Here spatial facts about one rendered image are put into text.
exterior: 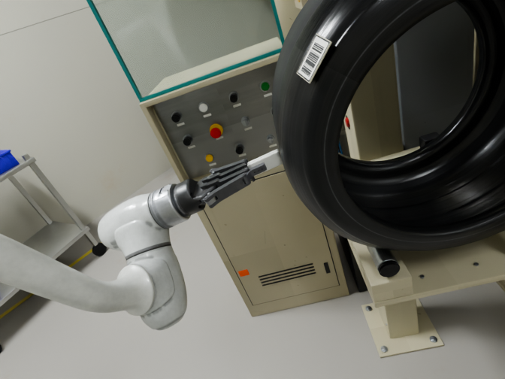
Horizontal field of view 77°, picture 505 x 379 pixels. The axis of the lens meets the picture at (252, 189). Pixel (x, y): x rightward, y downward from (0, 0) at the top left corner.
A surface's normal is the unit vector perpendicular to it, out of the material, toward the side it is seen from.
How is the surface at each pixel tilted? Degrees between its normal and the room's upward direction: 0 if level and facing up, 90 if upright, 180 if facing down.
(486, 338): 0
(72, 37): 90
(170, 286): 72
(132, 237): 54
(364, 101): 90
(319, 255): 90
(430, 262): 0
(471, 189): 24
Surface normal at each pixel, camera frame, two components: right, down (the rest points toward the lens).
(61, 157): 0.68, 0.18
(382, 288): 0.02, 0.53
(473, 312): -0.32, -0.80
